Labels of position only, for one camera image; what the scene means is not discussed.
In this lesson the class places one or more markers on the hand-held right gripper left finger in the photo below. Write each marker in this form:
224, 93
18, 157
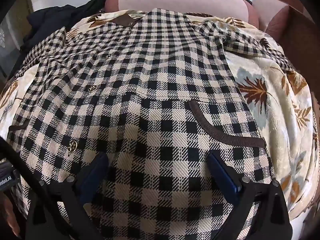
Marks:
96, 170

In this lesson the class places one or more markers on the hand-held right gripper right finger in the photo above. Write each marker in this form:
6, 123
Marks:
222, 173

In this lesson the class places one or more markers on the beige black checked coat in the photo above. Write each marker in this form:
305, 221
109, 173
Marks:
160, 100

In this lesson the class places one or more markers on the dark clothes pile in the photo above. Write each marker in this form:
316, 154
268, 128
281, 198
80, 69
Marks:
62, 17

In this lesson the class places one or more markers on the cream leaf print blanket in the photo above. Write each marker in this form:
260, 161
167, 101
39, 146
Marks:
282, 105

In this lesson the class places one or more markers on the glass door cabinet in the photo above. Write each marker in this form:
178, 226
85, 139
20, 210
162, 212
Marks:
12, 37

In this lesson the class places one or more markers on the brown cushion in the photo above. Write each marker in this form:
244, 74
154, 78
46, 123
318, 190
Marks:
287, 17

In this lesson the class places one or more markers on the pink sofa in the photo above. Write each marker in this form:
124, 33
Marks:
180, 2

